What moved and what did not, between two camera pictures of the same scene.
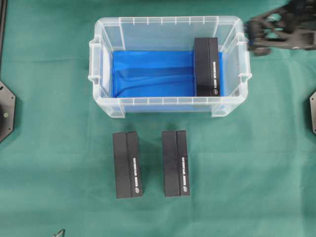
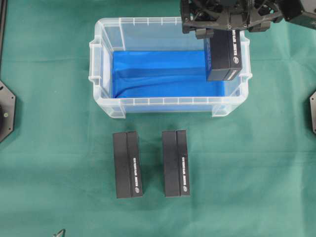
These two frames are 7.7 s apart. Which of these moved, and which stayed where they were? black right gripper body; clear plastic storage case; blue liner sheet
Moved: black right gripper body
Stayed: clear plastic storage case; blue liner sheet
